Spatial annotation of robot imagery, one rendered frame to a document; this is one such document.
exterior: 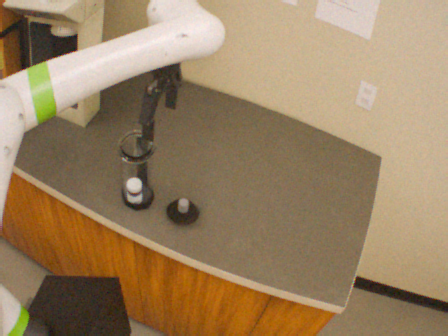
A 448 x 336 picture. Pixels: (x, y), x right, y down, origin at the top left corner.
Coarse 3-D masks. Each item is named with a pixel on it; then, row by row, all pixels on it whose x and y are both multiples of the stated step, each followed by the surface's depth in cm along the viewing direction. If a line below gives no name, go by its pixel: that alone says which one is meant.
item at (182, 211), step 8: (176, 200) 140; (184, 200) 137; (168, 208) 139; (176, 208) 138; (184, 208) 136; (192, 208) 139; (176, 216) 136; (184, 216) 137; (192, 216) 137; (184, 224) 137
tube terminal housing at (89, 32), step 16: (96, 0) 126; (32, 16) 132; (96, 16) 132; (80, 32) 130; (96, 32) 137; (80, 48) 135; (96, 96) 160; (64, 112) 159; (80, 112) 156; (96, 112) 166
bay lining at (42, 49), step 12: (36, 24) 139; (48, 24) 146; (36, 36) 142; (48, 36) 151; (60, 36) 156; (72, 36) 159; (36, 48) 146; (48, 48) 155; (60, 48) 160; (72, 48) 164; (36, 60) 150; (48, 60) 159
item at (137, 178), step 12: (132, 132) 129; (120, 144) 126; (132, 144) 132; (144, 144) 132; (156, 144) 127; (132, 156) 123; (144, 156) 124; (132, 168) 127; (144, 168) 128; (132, 180) 130; (144, 180) 132; (132, 192) 134; (144, 192) 135
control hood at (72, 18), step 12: (12, 0) 117; (24, 0) 117; (36, 0) 117; (60, 0) 117; (72, 0) 116; (84, 0) 119; (36, 12) 117; (48, 12) 114; (60, 12) 112; (72, 12) 116; (84, 12) 123
